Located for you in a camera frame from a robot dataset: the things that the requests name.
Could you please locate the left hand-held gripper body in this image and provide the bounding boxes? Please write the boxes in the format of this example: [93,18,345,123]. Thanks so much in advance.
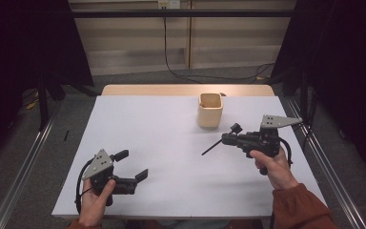
[81,149,138,207]

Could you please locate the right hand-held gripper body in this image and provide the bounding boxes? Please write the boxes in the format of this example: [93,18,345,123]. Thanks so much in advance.
[237,114,303,177]

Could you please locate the black brush with flat head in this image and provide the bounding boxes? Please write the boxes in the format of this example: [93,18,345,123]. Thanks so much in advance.
[201,122,244,156]

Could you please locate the beige square cup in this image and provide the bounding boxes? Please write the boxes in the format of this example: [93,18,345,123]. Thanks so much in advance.
[197,93,224,129]

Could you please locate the person's left hand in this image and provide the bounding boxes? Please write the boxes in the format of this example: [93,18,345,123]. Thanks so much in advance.
[77,178,117,227]

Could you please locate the person's right hand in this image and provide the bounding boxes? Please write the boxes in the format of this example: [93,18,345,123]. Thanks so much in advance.
[249,147,299,191]

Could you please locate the white table cover sheet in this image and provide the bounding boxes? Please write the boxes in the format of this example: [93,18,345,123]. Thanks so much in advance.
[51,94,328,220]

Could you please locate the black metal stand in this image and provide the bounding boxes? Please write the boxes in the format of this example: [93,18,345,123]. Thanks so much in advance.
[298,15,310,124]
[36,71,51,132]

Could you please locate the small yellow object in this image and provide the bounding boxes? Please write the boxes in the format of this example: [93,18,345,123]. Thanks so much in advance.
[25,98,41,111]

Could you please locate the black curtain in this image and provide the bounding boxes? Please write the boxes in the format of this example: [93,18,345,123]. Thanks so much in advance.
[271,0,366,182]
[0,0,95,175]

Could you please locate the right hand-held gripper cable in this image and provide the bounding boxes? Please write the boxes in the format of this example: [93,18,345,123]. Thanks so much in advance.
[277,136,295,168]

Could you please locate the hand-held gripper cable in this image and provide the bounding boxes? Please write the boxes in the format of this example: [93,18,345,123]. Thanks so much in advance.
[74,157,95,215]
[277,136,295,168]

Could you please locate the thin black floor cable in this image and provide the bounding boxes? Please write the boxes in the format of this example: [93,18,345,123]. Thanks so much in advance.
[292,92,317,151]

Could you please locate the left hand-held gripper cable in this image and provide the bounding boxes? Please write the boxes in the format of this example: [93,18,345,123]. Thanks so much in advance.
[74,157,95,215]

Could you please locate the aluminium floor rail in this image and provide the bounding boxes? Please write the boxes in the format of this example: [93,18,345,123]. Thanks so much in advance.
[285,96,366,229]
[0,103,62,229]

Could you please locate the black wall cable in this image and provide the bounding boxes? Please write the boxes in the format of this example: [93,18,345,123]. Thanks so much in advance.
[163,15,275,85]

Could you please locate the black horizontal frame bar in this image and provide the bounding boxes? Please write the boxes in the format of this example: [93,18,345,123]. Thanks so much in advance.
[71,9,295,18]

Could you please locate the white wall socket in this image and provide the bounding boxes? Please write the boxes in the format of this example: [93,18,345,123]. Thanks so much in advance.
[157,0,181,10]

